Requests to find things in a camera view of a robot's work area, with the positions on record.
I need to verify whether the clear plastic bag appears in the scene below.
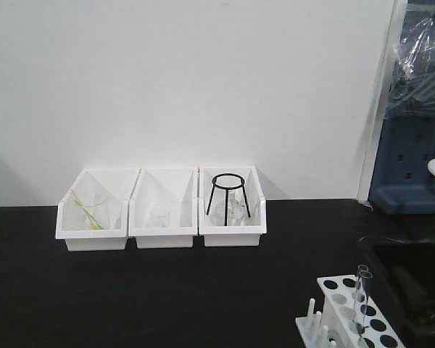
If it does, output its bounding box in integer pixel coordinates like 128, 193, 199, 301
389, 12, 435, 115

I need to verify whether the white left storage bin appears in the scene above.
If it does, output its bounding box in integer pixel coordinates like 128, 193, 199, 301
55, 168, 141, 252

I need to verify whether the white storage bin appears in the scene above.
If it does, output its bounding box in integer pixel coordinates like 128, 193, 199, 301
128, 167, 199, 249
55, 168, 141, 252
199, 166, 267, 247

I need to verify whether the white test tube rack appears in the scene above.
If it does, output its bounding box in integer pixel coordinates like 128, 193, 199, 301
295, 275, 404, 347

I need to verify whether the yellow green glass rod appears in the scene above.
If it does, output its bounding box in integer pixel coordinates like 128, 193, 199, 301
70, 189, 105, 230

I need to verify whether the clear glass test tube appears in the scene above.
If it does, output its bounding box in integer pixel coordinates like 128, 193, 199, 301
355, 264, 370, 290
352, 271, 373, 335

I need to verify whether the white right storage bin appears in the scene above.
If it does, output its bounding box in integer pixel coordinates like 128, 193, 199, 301
199, 166, 267, 247

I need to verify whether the black sink basin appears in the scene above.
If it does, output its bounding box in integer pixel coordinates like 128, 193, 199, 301
357, 236, 435, 347

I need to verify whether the white middle storage bin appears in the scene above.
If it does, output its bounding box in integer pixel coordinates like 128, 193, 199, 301
128, 167, 199, 249

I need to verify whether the clear glass flask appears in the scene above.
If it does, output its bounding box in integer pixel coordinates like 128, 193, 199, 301
210, 191, 247, 226

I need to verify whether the blue pegboard drying rack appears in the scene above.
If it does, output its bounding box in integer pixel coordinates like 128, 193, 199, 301
368, 1, 435, 215

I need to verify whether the black wire tripod stand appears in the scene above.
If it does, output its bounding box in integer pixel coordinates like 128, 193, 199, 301
206, 173, 251, 218

